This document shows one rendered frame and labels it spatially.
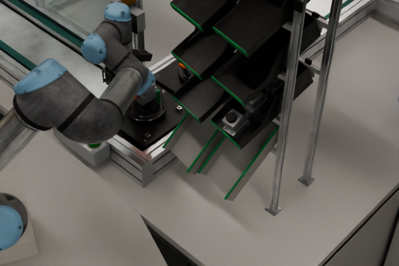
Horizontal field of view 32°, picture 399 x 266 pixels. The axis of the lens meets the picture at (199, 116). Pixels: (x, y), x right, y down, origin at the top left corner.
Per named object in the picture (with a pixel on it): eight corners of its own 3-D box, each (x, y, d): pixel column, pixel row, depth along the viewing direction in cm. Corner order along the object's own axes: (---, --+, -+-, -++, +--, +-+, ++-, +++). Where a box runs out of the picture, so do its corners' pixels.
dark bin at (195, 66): (201, 81, 190) (192, 66, 184) (173, 56, 197) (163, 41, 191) (276, 12, 193) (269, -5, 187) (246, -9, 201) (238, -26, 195)
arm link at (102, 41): (116, 65, 193) (136, 43, 200) (86, 37, 191) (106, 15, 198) (103, 78, 198) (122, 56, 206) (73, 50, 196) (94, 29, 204)
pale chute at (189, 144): (195, 175, 213) (187, 173, 210) (170, 149, 221) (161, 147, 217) (250, 100, 209) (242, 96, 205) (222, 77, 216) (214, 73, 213)
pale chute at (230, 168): (233, 201, 206) (224, 199, 202) (205, 174, 213) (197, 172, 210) (290, 124, 201) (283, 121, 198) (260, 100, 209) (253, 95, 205)
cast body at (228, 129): (236, 141, 195) (228, 129, 189) (225, 133, 197) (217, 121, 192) (255, 119, 196) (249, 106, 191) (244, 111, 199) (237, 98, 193)
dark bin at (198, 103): (200, 124, 201) (192, 111, 195) (174, 99, 208) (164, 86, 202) (271, 59, 204) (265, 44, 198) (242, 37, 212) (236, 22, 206)
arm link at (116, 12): (97, 12, 199) (111, -3, 205) (100, 43, 206) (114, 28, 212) (121, 19, 196) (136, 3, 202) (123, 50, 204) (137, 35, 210)
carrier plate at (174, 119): (145, 151, 226) (145, 146, 224) (95, 115, 237) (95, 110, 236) (196, 114, 238) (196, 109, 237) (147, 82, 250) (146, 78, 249)
